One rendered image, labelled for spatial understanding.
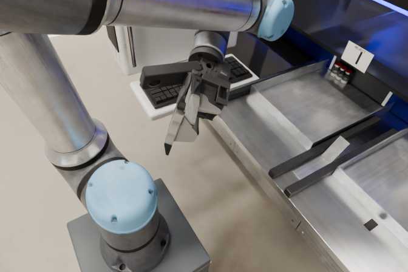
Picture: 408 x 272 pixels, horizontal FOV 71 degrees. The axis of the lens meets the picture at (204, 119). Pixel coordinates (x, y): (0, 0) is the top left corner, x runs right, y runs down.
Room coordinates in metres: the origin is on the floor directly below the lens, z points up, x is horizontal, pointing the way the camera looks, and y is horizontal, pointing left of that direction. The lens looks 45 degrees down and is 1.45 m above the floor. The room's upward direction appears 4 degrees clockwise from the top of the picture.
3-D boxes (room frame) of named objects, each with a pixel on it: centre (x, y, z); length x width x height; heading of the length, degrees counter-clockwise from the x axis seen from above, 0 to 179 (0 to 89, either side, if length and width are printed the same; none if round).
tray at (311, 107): (0.68, -0.35, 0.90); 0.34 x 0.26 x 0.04; 123
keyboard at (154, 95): (0.84, 0.03, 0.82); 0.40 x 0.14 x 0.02; 123
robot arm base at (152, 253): (0.25, 0.13, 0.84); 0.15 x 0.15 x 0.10
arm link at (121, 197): (0.26, 0.14, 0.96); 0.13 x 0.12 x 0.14; 47
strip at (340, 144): (0.44, -0.29, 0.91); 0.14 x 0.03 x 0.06; 123
